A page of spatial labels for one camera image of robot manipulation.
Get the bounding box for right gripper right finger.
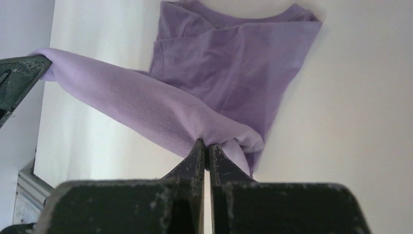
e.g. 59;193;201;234
208;144;370;234

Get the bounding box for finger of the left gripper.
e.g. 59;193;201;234
0;55;52;126

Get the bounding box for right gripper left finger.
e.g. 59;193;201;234
34;139;206;234

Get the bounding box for lavender t shirt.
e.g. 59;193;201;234
36;0;322;175

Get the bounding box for aluminium frame rail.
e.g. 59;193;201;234
12;160;53;224

